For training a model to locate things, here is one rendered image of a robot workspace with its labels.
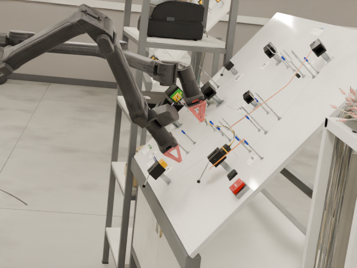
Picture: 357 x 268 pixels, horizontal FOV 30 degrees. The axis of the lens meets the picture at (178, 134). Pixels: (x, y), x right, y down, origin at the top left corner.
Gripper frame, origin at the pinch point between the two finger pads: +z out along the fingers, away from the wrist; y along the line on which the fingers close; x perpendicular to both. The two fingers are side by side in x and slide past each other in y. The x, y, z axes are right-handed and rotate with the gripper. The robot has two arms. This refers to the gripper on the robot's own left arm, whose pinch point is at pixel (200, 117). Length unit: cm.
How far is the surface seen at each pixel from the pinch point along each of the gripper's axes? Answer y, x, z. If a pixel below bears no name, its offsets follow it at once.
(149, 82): 319, 5, 67
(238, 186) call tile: -22.3, -3.2, 20.3
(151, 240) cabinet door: 41, 35, 61
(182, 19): 107, -16, -15
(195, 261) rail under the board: -29, 19, 38
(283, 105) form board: 9.2, -32.5, 10.2
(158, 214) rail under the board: 18, 27, 39
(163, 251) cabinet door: 17, 30, 56
